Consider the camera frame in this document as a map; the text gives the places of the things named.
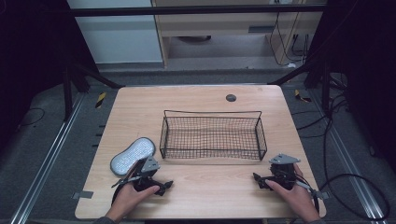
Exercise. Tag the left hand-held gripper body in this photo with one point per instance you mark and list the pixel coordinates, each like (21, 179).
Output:
(146, 182)

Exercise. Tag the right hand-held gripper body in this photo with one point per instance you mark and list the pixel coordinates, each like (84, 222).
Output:
(282, 172)

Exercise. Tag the white grey-edged eye mask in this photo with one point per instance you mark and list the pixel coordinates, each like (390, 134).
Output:
(132, 155)

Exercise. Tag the person's left hand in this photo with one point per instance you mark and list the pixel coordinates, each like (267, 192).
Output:
(129, 200)

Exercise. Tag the person's right hand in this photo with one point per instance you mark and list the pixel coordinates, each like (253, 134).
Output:
(297, 199)

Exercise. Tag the grey tape piece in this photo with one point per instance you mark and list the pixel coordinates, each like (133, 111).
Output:
(82, 195)

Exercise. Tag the yellow black floor tape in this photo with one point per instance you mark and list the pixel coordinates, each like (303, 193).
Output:
(100, 99)
(301, 97)

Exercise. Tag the grey round table grommet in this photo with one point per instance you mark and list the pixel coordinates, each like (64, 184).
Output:
(231, 98)

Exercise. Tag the black metal stand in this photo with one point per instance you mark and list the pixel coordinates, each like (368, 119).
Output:
(323, 84)
(70, 90)

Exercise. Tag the dark curtain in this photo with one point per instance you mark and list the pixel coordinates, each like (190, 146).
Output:
(31, 62)
(367, 77)

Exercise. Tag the white cabinet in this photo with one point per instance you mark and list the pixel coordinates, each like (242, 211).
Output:
(120, 37)

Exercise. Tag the light wooden desk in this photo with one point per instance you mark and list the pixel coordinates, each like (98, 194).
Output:
(218, 25)

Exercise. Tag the aluminium floor rail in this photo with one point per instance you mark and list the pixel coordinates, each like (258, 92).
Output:
(348, 155)
(46, 158)

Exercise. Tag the black horizontal frame bar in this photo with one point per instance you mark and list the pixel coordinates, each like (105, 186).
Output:
(193, 10)

